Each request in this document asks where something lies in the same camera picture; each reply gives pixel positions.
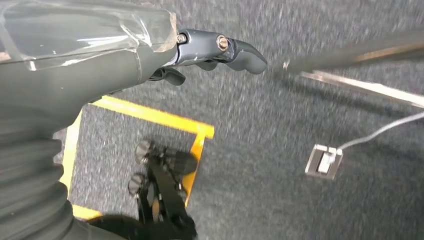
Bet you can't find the stainless steel workbench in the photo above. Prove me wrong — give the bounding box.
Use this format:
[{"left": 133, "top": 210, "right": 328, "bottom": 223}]
[{"left": 274, "top": 28, "right": 424, "bottom": 110}]

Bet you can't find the yellow floor tape square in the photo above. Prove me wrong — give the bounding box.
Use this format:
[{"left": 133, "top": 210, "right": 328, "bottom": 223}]
[{"left": 59, "top": 96, "right": 216, "bottom": 221}]

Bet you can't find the metal floor socket box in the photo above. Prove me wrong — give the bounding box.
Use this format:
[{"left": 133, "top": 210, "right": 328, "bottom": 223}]
[{"left": 304, "top": 144, "right": 344, "bottom": 181}]

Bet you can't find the white floor cable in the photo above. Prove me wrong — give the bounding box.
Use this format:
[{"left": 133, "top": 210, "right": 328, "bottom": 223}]
[{"left": 336, "top": 110, "right": 424, "bottom": 153}]

